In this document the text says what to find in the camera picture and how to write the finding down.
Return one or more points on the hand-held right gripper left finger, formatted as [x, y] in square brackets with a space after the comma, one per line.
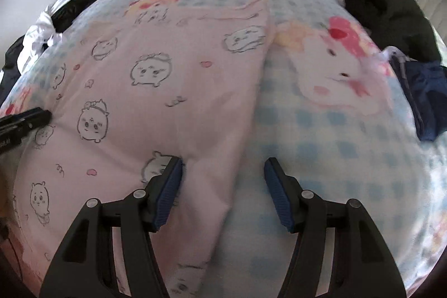
[169, 193]

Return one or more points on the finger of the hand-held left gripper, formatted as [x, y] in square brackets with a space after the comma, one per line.
[31, 117]

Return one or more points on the navy garment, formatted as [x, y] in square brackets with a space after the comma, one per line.
[429, 95]

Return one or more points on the pink cartoon print garment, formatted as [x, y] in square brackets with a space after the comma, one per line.
[167, 109]

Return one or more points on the black garment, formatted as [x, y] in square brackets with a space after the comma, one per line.
[387, 11]

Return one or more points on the blue checked cartoon blanket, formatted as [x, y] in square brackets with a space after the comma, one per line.
[331, 162]

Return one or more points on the black cloth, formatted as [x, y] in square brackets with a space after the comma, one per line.
[75, 3]

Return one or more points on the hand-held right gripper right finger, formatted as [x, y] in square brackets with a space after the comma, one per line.
[279, 193]

